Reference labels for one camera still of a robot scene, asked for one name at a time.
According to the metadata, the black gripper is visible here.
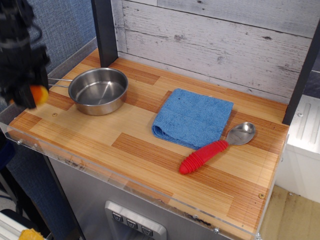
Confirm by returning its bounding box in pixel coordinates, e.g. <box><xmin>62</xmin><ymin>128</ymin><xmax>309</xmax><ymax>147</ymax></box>
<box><xmin>0</xmin><ymin>44</ymin><xmax>50</xmax><ymax>109</ymax></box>

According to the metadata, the orange plush fish toy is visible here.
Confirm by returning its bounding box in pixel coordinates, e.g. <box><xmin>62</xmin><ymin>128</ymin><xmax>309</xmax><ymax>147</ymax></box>
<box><xmin>8</xmin><ymin>85</ymin><xmax>49</xmax><ymax>106</ymax></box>

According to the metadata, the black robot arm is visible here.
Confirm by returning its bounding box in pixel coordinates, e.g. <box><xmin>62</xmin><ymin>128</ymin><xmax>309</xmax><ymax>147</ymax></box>
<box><xmin>0</xmin><ymin>0</ymin><xmax>50</xmax><ymax>109</ymax></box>

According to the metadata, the folded blue cloth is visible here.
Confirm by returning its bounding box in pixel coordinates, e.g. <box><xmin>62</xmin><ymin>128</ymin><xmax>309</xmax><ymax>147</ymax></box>
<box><xmin>151</xmin><ymin>88</ymin><xmax>234</xmax><ymax>150</ymax></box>

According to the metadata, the clear acrylic edge guard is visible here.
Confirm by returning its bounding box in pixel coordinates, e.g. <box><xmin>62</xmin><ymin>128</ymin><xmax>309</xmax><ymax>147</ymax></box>
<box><xmin>0</xmin><ymin>37</ymin><xmax>290</xmax><ymax>240</ymax></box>

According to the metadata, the stainless steel saucepan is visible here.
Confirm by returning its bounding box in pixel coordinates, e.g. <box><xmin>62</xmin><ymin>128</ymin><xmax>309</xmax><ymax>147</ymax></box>
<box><xmin>47</xmin><ymin>67</ymin><xmax>129</xmax><ymax>117</ymax></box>

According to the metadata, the stainless steel cabinet front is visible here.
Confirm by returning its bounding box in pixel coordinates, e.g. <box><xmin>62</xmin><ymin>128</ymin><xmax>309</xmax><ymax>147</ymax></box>
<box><xmin>49</xmin><ymin>158</ymin><xmax>227</xmax><ymax>240</ymax></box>

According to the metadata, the yellow object bottom left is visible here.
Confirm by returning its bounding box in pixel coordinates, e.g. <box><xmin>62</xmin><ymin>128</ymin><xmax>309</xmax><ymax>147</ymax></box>
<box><xmin>18</xmin><ymin>228</ymin><xmax>45</xmax><ymax>240</ymax></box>

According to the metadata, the silver button control panel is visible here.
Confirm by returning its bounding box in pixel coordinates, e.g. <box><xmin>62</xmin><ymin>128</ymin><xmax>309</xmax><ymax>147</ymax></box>
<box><xmin>104</xmin><ymin>200</ymin><xmax>167</xmax><ymax>240</ymax></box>

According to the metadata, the white ridged side counter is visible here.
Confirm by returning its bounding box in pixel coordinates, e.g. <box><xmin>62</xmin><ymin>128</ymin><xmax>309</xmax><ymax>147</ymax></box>
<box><xmin>275</xmin><ymin>95</ymin><xmax>320</xmax><ymax>203</ymax></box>

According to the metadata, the dark left vertical post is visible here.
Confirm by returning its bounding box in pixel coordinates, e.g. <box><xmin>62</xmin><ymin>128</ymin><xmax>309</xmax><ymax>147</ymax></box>
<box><xmin>91</xmin><ymin>0</ymin><xmax>118</xmax><ymax>68</ymax></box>

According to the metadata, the dark vertical post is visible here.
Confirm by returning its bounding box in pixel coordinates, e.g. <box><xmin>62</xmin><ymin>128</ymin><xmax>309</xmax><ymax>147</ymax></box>
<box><xmin>282</xmin><ymin>22</ymin><xmax>320</xmax><ymax>125</ymax></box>
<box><xmin>91</xmin><ymin>0</ymin><xmax>118</xmax><ymax>68</ymax></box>

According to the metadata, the red handled metal spoon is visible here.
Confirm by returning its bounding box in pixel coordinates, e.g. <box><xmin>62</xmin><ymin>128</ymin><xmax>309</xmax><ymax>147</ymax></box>
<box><xmin>179</xmin><ymin>122</ymin><xmax>256</xmax><ymax>175</ymax></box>

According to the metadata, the dark right vertical post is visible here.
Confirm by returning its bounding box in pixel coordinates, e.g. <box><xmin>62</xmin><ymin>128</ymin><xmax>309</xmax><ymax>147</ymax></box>
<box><xmin>282</xmin><ymin>22</ymin><xmax>320</xmax><ymax>125</ymax></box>

